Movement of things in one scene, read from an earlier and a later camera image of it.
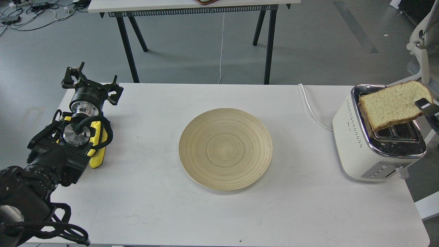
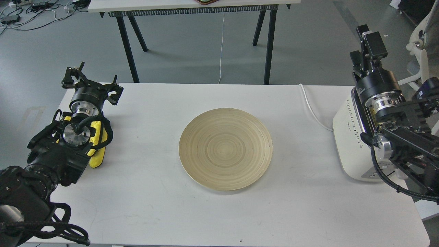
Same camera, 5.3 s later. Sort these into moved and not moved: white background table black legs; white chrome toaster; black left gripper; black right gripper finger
Moved: black right gripper finger
Not moved: white chrome toaster; black left gripper; white background table black legs
